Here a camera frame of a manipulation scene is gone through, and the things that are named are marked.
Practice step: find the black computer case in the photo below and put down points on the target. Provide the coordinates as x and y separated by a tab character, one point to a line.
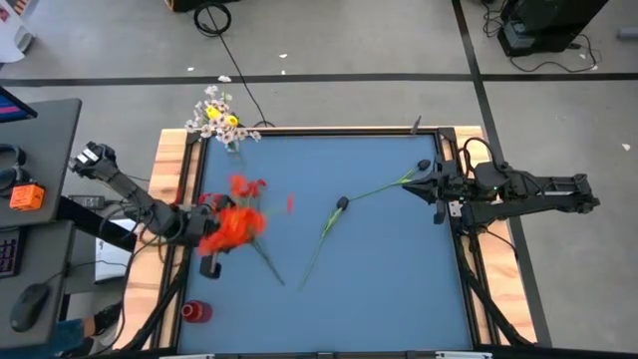
548	20

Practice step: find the light wooden table board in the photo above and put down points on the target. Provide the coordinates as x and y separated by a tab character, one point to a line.
169	149

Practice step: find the black headphones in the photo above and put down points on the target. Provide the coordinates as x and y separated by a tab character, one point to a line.
7	179

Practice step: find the white blossom spray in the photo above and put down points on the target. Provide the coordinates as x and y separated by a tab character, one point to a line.
205	132
212	91

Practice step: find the red blossom spray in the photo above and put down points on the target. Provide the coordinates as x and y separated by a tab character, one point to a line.
254	189
204	198

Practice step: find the large black desk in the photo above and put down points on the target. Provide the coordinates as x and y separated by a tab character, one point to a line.
50	129

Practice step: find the white paper sheet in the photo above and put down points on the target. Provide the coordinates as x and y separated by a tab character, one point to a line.
112	259

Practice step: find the orange cube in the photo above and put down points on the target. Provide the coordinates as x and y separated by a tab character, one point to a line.
27	197

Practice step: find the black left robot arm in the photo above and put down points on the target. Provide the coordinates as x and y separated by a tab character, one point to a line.
134	192

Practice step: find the thin-stemmed red flower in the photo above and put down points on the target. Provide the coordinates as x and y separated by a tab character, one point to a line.
290	203

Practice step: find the black power brick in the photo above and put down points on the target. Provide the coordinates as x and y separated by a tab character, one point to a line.
87	202

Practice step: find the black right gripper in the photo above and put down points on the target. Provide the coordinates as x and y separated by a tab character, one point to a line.
453	184

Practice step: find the black computer mouse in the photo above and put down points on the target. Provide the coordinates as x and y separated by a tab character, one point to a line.
29	306

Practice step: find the black table frame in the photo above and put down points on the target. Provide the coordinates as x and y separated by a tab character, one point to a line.
324	131

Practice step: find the orange-red carnation bunch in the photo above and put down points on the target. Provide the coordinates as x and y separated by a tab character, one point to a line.
234	227

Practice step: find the person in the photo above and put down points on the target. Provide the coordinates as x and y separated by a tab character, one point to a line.
107	316

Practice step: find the black computer monitor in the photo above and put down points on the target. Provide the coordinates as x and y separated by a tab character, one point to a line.
12	107

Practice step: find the red vase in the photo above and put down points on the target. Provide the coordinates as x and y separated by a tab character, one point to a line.
199	313

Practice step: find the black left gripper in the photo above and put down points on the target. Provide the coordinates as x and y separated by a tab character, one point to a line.
204	224

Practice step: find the small grey object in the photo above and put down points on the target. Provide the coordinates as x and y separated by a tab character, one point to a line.
629	33

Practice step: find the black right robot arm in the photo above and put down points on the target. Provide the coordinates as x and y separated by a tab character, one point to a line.
538	192

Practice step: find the clear glass vase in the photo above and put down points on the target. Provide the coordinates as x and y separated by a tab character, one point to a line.
232	148

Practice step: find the dark grey side desk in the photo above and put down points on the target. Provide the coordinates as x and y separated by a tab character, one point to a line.
45	259

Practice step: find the black keyboard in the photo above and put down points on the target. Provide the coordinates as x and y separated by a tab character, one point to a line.
7	254

